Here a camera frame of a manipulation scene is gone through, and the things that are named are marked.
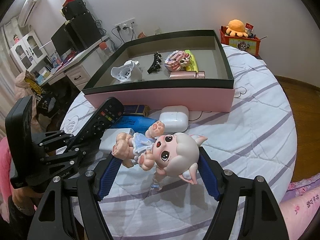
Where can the black hair clip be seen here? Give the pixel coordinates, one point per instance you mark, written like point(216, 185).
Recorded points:
point(153, 65)

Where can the white wall outlet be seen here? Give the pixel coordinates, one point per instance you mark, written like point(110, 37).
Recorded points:
point(125, 24)

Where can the pile of clothes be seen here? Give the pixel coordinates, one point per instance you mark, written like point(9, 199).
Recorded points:
point(25, 82)

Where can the black office chair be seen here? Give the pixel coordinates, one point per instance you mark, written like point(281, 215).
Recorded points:
point(58, 100)

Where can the person's left forearm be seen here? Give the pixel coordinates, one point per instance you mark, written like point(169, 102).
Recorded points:
point(5, 170)

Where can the black monitor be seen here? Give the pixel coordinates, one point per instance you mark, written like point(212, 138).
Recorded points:
point(61, 41)

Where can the orange plush octopus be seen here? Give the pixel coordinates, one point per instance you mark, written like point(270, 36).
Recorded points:
point(236, 27)

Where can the white power bank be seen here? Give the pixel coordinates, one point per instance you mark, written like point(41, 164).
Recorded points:
point(112, 140)

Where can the red printed toy box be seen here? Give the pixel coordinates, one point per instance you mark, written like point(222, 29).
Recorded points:
point(241, 45)

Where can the water bottle with orange lid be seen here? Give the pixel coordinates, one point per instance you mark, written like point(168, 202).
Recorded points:
point(105, 50)

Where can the black computer tower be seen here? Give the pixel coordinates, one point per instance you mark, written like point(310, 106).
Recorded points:
point(83, 32)

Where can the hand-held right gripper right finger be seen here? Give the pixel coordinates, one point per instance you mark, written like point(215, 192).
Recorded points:
point(210, 177)

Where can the white desk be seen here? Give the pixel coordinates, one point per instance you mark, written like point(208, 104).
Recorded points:
point(78, 76)

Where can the pink blanket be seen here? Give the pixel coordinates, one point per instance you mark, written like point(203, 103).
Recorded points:
point(302, 210)

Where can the blue flat box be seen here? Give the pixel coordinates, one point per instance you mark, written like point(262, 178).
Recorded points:
point(135, 125)

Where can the orange snack carton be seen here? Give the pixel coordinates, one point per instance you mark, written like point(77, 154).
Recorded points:
point(142, 35)

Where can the white glass-door cabinet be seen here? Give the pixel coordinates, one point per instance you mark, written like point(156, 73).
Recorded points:
point(27, 50)

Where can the blue and white carton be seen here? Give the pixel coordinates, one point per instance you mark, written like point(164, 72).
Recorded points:
point(157, 30)

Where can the black remote control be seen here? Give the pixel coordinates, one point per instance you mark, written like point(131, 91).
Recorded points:
point(100, 120)

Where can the dark blue small box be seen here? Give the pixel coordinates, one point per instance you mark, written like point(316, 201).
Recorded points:
point(136, 110)

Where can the pink block toy figure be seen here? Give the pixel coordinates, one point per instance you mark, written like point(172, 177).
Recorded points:
point(176, 60)

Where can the black speaker box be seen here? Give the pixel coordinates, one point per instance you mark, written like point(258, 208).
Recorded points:
point(73, 8)

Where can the white air conditioner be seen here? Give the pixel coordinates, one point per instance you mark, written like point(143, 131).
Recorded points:
point(28, 8)

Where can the pink box with black rim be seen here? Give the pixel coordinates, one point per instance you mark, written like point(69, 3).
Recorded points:
point(160, 100)

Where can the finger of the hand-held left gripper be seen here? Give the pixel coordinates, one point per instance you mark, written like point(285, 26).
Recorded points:
point(65, 160)
point(55, 138)

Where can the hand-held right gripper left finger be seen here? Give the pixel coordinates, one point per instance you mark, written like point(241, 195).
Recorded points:
point(107, 177)

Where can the pink metallic tin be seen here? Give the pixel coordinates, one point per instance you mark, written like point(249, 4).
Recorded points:
point(185, 75)

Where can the pig doll figure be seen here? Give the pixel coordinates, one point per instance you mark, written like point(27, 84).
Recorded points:
point(175, 155)

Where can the white earbuds case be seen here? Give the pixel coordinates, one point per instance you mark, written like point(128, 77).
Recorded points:
point(173, 118)

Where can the yellow highlighter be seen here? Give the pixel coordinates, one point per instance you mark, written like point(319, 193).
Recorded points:
point(193, 63)

